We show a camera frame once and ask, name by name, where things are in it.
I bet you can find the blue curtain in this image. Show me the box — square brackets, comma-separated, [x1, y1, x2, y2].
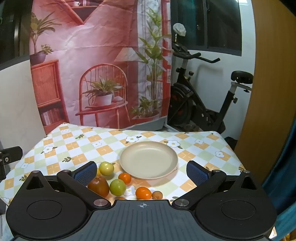
[261, 120, 296, 241]

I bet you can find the white plastic bag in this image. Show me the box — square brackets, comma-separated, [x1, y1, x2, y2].
[173, 23, 187, 37]

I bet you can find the green apple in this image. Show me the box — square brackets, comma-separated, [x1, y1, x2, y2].
[109, 179, 127, 197]
[99, 161, 115, 176]

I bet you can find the dark glass window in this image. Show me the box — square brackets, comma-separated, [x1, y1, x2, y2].
[0, 0, 31, 65]
[170, 0, 242, 57]

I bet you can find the beige round plate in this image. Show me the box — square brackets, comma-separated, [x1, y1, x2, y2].
[120, 142, 179, 180]

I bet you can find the black exercise bike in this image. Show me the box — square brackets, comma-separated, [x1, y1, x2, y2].
[167, 42, 254, 135]

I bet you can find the wooden door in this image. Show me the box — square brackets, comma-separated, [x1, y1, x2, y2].
[235, 0, 296, 186]

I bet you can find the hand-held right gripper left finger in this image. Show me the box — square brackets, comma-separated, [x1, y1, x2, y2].
[22, 161, 112, 210]

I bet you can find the printed pink backdrop cloth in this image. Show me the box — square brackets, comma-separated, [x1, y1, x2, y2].
[29, 0, 173, 135]

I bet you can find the checkered flower tablecloth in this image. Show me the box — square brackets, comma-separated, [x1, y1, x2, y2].
[0, 122, 278, 240]

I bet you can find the red apple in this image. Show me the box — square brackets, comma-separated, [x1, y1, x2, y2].
[87, 175, 110, 198]

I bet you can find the large orange tangerine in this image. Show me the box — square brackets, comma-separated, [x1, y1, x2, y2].
[135, 187, 152, 200]

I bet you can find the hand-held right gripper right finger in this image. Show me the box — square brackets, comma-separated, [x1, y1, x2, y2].
[171, 160, 264, 210]

